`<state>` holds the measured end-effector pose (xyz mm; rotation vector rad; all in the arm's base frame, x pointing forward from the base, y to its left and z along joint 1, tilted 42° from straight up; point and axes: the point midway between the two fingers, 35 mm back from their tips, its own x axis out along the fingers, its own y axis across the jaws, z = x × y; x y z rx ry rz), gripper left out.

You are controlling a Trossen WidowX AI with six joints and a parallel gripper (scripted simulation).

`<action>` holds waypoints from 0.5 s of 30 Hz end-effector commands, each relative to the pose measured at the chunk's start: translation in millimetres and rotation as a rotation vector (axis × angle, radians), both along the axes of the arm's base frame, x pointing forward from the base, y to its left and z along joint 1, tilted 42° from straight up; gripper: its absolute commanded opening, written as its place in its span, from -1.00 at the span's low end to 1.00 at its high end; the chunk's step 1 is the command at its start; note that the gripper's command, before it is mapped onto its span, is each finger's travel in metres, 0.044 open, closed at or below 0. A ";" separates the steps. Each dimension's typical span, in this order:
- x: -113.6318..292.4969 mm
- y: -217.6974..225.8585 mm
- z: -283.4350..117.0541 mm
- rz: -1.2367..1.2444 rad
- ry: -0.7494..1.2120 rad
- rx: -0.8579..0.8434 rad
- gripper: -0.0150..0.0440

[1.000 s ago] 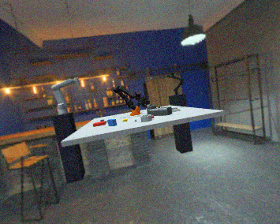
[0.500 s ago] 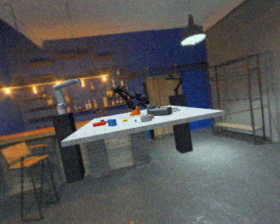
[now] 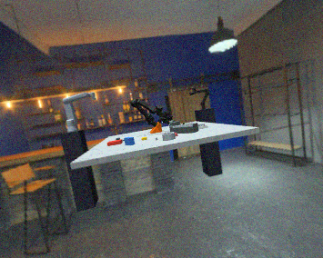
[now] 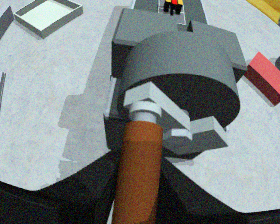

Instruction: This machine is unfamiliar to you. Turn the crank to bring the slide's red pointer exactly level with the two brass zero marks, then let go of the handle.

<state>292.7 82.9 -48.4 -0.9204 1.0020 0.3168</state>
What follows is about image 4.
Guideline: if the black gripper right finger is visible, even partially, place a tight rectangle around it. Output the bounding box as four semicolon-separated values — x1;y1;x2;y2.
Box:
156;156;280;224

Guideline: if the red rectangular block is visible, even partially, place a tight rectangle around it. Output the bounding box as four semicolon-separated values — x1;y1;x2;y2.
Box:
244;52;280;105

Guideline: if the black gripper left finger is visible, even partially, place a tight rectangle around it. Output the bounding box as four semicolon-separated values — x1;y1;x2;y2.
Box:
0;148;121;224

